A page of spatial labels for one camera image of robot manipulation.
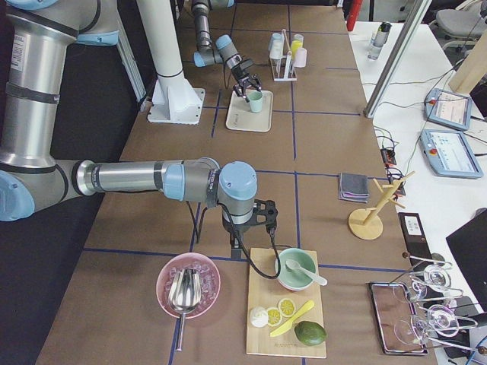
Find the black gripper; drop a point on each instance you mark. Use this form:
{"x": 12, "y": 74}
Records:
{"x": 242, "y": 72}
{"x": 233, "y": 230}

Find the green cup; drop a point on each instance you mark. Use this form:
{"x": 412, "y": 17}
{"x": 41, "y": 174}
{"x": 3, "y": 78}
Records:
{"x": 255, "y": 100}

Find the cream rabbit tray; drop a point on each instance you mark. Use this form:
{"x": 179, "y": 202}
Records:
{"x": 241, "y": 118}

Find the cream white cup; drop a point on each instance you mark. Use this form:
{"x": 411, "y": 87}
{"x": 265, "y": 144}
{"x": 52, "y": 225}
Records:
{"x": 276, "y": 50}

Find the light blue cup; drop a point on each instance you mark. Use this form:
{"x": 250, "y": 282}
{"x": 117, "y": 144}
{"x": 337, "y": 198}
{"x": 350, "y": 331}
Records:
{"x": 274, "y": 37}

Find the pink cup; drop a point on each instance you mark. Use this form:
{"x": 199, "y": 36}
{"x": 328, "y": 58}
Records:
{"x": 300, "y": 58}

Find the yellow cup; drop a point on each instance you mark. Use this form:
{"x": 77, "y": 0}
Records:
{"x": 295, "y": 46}

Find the grey cup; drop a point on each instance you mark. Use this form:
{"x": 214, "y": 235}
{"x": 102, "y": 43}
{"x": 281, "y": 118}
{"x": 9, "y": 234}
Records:
{"x": 298, "y": 37}

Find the black mirrored glass tray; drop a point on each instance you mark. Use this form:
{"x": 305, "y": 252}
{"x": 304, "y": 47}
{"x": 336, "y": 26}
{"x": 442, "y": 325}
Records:
{"x": 392, "y": 308}

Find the white plastic spoon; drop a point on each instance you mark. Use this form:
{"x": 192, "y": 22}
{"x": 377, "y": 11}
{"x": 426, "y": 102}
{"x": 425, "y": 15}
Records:
{"x": 295, "y": 265}

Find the pink bowl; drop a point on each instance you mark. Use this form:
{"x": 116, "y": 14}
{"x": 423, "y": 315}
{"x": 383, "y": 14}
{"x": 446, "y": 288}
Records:
{"x": 184, "y": 267}

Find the grey folded cloth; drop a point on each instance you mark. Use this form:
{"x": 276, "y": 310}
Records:
{"x": 353, "y": 187}

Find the lemon slice upper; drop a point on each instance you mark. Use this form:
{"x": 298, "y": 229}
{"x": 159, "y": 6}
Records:
{"x": 287, "y": 307}

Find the lemon slice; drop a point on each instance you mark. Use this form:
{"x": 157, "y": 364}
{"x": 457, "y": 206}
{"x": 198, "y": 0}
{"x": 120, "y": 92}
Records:
{"x": 287, "y": 307}
{"x": 274, "y": 316}

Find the wooden cutting board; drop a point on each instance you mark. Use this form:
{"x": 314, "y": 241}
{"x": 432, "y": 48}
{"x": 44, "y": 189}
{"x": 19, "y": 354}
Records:
{"x": 276, "y": 306}

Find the wooden stand with round base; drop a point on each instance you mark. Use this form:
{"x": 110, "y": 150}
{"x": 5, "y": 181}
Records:
{"x": 365, "y": 223}

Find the lemon slice lower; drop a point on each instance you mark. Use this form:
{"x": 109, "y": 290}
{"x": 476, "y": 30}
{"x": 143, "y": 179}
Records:
{"x": 274, "y": 316}

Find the white steamed bun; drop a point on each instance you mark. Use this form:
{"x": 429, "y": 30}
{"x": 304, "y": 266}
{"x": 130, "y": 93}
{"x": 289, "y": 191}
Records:
{"x": 259, "y": 317}

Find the metal ice scoop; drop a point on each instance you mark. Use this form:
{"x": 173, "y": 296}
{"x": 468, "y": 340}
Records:
{"x": 184, "y": 296}

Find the yellow plastic knife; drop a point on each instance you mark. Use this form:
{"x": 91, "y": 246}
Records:
{"x": 287, "y": 325}

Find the green avocado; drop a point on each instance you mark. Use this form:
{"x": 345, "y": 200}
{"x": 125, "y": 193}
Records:
{"x": 310, "y": 333}

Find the red cylinder object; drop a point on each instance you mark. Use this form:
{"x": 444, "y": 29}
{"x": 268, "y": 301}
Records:
{"x": 354, "y": 11}

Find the plastic water bottle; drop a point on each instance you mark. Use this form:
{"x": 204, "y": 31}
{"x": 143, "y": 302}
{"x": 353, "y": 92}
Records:
{"x": 378, "y": 40}

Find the black label box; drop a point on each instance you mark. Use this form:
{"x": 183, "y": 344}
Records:
{"x": 414, "y": 235}

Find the metal wine glass rack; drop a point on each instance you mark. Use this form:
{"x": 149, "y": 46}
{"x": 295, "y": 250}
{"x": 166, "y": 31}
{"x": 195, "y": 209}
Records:
{"x": 429, "y": 289}

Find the lower teach pendant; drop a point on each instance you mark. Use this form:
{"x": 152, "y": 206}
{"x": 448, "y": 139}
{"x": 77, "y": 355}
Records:
{"x": 449, "y": 154}

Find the teach pendant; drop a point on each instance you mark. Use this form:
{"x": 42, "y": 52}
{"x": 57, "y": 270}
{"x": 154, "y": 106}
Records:
{"x": 449, "y": 154}
{"x": 449, "y": 109}

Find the upper teach pendant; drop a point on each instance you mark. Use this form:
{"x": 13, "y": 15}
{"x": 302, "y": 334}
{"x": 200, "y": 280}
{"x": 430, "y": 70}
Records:
{"x": 449, "y": 109}

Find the computer monitor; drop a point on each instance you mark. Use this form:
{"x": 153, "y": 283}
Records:
{"x": 468, "y": 247}

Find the grey office chair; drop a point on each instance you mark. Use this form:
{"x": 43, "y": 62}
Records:
{"x": 462, "y": 26}

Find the white wire cup rack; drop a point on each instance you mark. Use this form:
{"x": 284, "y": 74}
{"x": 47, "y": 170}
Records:
{"x": 283, "y": 70}

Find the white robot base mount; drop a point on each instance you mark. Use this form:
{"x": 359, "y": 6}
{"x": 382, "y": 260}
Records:
{"x": 174, "y": 99}

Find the aluminium frame post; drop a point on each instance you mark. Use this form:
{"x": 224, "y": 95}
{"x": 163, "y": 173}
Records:
{"x": 410, "y": 26}

